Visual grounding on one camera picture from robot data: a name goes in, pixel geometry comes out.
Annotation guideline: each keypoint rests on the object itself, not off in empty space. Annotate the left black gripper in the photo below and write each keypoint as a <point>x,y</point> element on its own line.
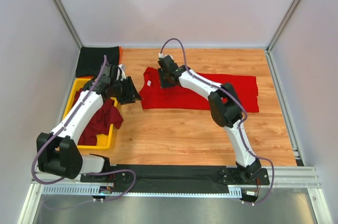
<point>125,90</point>

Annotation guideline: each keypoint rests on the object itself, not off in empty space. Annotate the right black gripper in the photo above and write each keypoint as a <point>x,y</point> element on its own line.
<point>165,77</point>

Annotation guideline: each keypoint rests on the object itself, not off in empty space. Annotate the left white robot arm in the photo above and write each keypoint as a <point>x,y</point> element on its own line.
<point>57,151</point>

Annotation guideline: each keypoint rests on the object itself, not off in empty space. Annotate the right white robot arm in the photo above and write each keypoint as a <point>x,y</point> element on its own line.
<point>225,107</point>

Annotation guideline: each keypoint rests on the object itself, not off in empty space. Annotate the dark red t shirt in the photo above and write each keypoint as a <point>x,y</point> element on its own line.
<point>98,133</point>

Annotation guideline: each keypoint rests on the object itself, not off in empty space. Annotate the yellow plastic bin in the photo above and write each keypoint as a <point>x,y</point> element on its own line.
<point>74,95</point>

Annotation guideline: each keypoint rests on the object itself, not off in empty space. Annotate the folded black t shirt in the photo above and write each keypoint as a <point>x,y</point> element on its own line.
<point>92,60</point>

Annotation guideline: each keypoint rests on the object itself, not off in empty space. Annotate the black cloth strip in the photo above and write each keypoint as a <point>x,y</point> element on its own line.
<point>179,178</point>

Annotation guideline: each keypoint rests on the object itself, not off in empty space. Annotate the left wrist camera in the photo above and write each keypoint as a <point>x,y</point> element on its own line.
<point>119,72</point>

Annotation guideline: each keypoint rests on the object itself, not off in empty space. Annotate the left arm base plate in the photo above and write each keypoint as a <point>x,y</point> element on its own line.
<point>119,177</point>

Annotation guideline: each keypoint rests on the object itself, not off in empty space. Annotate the right aluminium corner post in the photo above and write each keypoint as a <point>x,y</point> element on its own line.
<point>283,24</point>

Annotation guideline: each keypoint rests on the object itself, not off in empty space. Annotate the aluminium corner post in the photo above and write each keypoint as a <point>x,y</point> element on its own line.
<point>64,15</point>
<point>283,24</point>

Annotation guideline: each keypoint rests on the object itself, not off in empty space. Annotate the slotted grey cable duct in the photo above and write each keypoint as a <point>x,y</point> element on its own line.
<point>96,190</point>

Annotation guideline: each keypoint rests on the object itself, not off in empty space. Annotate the left aluminium corner post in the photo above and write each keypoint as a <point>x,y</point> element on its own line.
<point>64,15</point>

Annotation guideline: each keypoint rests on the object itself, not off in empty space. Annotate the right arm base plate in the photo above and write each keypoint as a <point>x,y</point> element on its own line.
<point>234,176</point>

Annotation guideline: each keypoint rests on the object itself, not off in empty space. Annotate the aluminium front rail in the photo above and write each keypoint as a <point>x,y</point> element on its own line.
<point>285,177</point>

